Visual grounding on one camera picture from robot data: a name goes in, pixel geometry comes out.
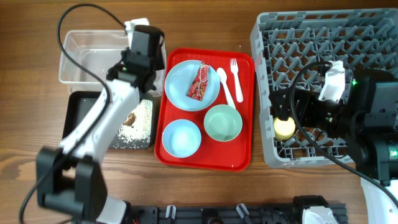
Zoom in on yellow cup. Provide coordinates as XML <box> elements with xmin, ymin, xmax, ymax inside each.
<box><xmin>274</xmin><ymin>117</ymin><xmax>296</xmax><ymax>141</ymax></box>

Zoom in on rice and food scraps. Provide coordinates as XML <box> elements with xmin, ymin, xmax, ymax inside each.
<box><xmin>111</xmin><ymin>99</ymin><xmax>153</xmax><ymax>149</ymax></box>

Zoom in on light blue bowl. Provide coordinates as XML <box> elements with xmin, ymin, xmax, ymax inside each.
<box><xmin>162</xmin><ymin>119</ymin><xmax>201</xmax><ymax>158</ymax></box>

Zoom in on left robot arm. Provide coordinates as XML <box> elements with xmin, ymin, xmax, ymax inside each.
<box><xmin>36</xmin><ymin>25</ymin><xmax>165</xmax><ymax>223</ymax></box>

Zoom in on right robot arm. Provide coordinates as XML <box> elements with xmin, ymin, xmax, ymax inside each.
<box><xmin>269</xmin><ymin>63</ymin><xmax>397</xmax><ymax>223</ymax></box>

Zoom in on black waste tray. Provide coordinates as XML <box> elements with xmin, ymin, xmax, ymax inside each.
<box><xmin>62</xmin><ymin>91</ymin><xmax>155</xmax><ymax>147</ymax></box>

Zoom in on light blue plate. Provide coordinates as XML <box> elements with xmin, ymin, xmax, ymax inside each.
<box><xmin>164</xmin><ymin>60</ymin><xmax>220</xmax><ymax>111</ymax></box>

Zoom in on clear plastic bin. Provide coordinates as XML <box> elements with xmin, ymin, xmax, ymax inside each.
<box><xmin>59</xmin><ymin>30</ymin><xmax>165</xmax><ymax>96</ymax></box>

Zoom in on white plastic fork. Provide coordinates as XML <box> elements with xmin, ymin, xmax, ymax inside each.
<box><xmin>230</xmin><ymin>58</ymin><xmax>244</xmax><ymax>103</ymax></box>

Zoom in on red serving tray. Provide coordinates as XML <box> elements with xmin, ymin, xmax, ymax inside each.
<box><xmin>154</xmin><ymin>48</ymin><xmax>255</xmax><ymax>171</ymax></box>

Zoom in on red snack wrapper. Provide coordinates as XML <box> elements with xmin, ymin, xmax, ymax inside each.
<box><xmin>187</xmin><ymin>61</ymin><xmax>210</xmax><ymax>101</ymax></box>

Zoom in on green bowl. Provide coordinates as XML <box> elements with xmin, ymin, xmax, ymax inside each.
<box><xmin>203</xmin><ymin>105</ymin><xmax>243</xmax><ymax>142</ymax></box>

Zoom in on white plastic spoon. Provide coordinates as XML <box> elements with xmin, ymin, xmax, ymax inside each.
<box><xmin>216</xmin><ymin>67</ymin><xmax>236</xmax><ymax>109</ymax></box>

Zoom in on right black cable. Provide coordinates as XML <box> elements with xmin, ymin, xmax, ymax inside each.
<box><xmin>289</xmin><ymin>60</ymin><xmax>398</xmax><ymax>209</ymax></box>

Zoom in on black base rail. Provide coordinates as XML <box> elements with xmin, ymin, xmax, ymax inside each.
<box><xmin>126</xmin><ymin>195</ymin><xmax>348</xmax><ymax>224</ymax></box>

